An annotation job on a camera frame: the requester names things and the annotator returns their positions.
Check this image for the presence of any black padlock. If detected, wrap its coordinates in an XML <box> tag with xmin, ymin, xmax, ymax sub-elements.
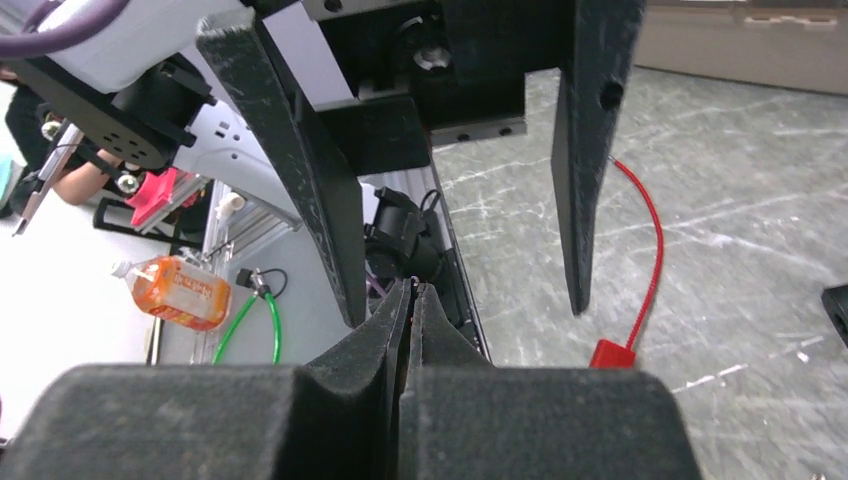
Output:
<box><xmin>821</xmin><ymin>284</ymin><xmax>848</xmax><ymax>346</ymax></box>

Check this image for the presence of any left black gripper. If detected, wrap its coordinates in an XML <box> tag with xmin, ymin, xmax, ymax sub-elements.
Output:
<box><xmin>195</xmin><ymin>1</ymin><xmax>646</xmax><ymax>328</ymax></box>

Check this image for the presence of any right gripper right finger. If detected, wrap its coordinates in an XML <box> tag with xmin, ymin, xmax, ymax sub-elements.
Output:
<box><xmin>398</xmin><ymin>284</ymin><xmax>701</xmax><ymax>479</ymax></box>

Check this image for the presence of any red cable lock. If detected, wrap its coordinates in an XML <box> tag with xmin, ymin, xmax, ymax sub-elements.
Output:
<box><xmin>588</xmin><ymin>155</ymin><xmax>666</xmax><ymax>370</ymax></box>

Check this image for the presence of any brown translucent tool box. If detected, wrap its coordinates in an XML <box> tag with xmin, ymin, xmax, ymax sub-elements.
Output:
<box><xmin>634</xmin><ymin>1</ymin><xmax>847</xmax><ymax>96</ymax></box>

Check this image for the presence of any pink plastic clamp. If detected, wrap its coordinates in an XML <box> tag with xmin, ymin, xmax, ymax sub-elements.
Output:
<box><xmin>125</xmin><ymin>168</ymin><xmax>199</xmax><ymax>233</ymax></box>

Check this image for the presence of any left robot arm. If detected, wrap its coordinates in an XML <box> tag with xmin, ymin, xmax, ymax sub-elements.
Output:
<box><xmin>1</xmin><ymin>1</ymin><xmax>646</xmax><ymax>327</ymax></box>

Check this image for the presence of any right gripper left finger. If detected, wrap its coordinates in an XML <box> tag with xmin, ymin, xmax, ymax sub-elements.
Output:
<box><xmin>1</xmin><ymin>280</ymin><xmax>412</xmax><ymax>479</ymax></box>

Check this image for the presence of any silver key bunch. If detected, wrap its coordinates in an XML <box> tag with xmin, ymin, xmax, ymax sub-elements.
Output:
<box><xmin>408</xmin><ymin>275</ymin><xmax>421</xmax><ymax>323</ymax></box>

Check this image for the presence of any green cable lock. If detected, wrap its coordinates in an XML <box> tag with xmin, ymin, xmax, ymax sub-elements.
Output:
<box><xmin>211</xmin><ymin>267</ymin><xmax>289</xmax><ymax>365</ymax></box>

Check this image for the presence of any orange drink bottle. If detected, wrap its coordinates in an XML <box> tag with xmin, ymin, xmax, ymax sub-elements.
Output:
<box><xmin>111</xmin><ymin>256</ymin><xmax>232</xmax><ymax>331</ymax></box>

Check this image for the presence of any aluminium frame rail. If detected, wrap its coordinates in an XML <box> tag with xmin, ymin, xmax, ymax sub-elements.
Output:
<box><xmin>152</xmin><ymin>166</ymin><xmax>453</xmax><ymax>365</ymax></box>

